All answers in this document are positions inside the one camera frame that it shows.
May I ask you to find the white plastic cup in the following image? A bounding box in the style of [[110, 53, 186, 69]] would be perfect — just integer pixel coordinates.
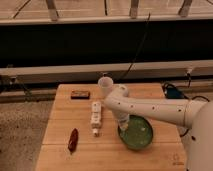
[[98, 77, 114, 98]]

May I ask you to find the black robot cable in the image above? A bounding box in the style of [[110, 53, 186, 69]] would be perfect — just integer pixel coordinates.
[[161, 73, 212, 138]]

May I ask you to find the red chili pepper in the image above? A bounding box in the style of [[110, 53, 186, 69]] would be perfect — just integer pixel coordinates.
[[68, 128, 78, 153]]

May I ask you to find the black hanging cable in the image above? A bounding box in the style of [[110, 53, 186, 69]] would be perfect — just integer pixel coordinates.
[[115, 12, 152, 84]]

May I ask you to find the brown rectangular block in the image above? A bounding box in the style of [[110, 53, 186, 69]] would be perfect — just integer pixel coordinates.
[[71, 90, 90, 99]]

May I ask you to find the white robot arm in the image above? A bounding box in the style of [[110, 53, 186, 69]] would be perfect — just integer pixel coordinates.
[[104, 85, 213, 171]]

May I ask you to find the green ceramic bowl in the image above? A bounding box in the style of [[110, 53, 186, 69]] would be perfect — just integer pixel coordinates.
[[118, 115, 153, 151]]

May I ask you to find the wooden table top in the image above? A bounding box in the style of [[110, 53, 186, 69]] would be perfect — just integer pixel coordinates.
[[36, 84, 186, 171]]

